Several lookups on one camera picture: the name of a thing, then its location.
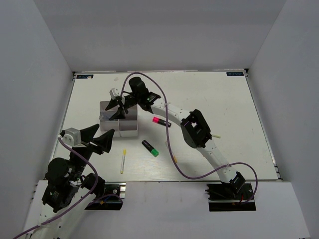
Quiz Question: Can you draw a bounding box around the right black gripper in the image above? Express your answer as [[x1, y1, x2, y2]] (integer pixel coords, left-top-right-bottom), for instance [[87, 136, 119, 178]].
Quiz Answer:
[[106, 93, 142, 120]]

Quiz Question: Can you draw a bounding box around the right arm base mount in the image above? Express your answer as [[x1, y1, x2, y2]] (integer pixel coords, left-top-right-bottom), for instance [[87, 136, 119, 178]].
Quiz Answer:
[[205, 183, 256, 212]]

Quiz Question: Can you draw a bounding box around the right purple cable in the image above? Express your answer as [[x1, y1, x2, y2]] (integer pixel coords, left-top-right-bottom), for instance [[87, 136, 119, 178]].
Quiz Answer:
[[121, 72, 259, 206]]

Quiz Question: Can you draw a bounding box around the yellow marker near left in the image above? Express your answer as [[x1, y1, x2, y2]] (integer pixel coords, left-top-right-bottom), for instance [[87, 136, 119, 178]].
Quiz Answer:
[[120, 149, 126, 174]]

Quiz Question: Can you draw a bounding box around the white right organizer box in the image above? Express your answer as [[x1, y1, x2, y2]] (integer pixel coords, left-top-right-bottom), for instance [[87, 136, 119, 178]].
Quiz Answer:
[[119, 106, 138, 137]]

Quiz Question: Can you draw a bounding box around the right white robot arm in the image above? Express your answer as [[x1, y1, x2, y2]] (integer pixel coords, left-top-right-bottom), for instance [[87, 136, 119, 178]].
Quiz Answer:
[[105, 77, 246, 199]]

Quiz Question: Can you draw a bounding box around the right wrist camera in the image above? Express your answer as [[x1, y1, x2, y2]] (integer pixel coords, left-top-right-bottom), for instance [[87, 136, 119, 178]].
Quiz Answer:
[[109, 88, 123, 100]]

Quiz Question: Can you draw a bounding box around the corner blue label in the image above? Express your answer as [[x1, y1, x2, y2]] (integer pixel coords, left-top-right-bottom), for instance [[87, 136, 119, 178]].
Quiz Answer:
[[76, 74, 94, 79], [226, 72, 244, 77]]

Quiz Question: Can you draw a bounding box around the purple cable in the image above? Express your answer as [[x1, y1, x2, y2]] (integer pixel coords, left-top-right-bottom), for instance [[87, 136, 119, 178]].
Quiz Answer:
[[11, 136, 123, 239], [121, 72, 259, 206]]

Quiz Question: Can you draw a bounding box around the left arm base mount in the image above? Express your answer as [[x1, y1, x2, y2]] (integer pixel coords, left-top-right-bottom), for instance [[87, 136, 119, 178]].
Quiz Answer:
[[85, 182, 126, 211]]

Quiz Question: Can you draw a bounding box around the green black highlighter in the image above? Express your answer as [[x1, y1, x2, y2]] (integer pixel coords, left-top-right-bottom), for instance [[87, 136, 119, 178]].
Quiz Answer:
[[142, 140, 159, 157]]

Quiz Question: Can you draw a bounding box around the white organizer box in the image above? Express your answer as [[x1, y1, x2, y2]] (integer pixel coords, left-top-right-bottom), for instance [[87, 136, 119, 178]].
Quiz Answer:
[[119, 106, 138, 137], [99, 101, 119, 132]]

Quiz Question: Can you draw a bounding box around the yellow capped white marker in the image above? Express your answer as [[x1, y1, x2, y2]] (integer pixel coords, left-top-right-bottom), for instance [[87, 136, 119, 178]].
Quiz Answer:
[[165, 141, 177, 163]]

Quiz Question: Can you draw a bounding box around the clear glue bottle blue cap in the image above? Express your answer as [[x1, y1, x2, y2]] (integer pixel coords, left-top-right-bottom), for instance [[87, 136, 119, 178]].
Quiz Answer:
[[99, 112, 115, 121]]

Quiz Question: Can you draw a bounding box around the left corner blue label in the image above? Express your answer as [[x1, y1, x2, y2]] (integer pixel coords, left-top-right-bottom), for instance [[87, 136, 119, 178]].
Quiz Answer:
[[76, 74, 94, 79]]

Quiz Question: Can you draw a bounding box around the right corner blue label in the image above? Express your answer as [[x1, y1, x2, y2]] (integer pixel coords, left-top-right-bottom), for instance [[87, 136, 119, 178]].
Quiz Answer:
[[226, 72, 244, 77]]

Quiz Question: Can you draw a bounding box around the white left organizer box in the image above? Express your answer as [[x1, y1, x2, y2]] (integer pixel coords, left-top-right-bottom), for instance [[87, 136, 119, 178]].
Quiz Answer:
[[99, 101, 119, 132]]

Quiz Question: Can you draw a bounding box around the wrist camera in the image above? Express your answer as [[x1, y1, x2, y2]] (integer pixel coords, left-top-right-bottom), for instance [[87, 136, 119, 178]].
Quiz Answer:
[[59, 127, 83, 147], [109, 88, 123, 100]]

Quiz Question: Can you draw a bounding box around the pink black highlighter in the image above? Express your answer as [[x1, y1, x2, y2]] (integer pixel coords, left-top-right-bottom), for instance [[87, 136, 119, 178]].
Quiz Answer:
[[152, 117, 171, 127]]

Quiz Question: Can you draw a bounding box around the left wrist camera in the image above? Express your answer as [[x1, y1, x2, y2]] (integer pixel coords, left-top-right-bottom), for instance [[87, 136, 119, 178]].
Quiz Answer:
[[59, 127, 83, 147]]

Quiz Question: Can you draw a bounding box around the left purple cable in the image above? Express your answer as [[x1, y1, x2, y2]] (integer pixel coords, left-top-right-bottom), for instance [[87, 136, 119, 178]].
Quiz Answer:
[[11, 136, 123, 239]]

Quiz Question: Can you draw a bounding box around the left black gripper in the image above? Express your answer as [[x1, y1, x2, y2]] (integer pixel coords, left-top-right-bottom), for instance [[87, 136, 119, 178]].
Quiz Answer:
[[71, 122, 116, 180]]

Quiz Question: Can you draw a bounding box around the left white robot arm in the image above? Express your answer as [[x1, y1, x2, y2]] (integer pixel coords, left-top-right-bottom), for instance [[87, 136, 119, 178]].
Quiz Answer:
[[16, 124, 115, 239]]

